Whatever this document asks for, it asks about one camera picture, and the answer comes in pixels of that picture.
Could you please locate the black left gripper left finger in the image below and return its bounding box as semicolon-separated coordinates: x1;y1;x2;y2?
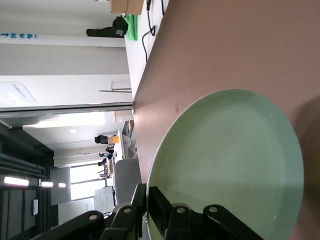
32;183;147;240

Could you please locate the metal stand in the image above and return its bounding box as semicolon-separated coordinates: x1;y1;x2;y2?
98;81;133;94

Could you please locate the white whiteboard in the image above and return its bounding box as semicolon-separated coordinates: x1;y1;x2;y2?
93;186;116;214

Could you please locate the green cloth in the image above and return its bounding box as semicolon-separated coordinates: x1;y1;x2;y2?
123;13;139;42

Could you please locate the brown cardboard box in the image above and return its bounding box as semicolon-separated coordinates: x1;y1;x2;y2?
109;0;145;15

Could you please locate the grey office chair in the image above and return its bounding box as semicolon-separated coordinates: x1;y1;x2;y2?
113;158;143;209

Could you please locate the black bag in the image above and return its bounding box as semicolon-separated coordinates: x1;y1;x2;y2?
85;16;129;39

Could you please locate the white wall sign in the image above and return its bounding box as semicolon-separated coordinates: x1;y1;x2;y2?
0;80;38;105

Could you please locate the light green plastic plate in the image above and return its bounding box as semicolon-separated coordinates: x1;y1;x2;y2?
146;88;305;240

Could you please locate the black cable on bench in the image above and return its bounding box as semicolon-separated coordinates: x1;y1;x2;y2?
141;0;157;62

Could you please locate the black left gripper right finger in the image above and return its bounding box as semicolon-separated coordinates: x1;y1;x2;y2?
149;185;264;240

